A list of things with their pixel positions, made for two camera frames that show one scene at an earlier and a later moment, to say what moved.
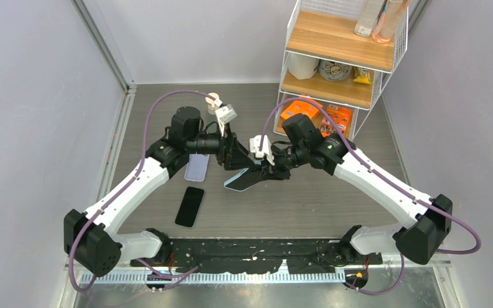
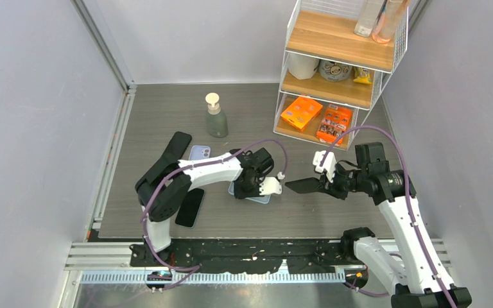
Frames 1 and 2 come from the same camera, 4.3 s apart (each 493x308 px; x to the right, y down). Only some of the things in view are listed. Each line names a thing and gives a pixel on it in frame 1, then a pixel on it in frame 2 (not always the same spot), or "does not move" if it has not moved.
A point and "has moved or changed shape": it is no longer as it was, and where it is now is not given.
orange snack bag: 343,117 does not move
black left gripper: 239,159 → 240,194
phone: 242,181 has moved or changed shape
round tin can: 334,72 does not move
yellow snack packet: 362,75 does not move
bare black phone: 188,212 does not move
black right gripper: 277,173 → 332,188
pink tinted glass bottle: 386,24 does not move
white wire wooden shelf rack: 336,52 does not move
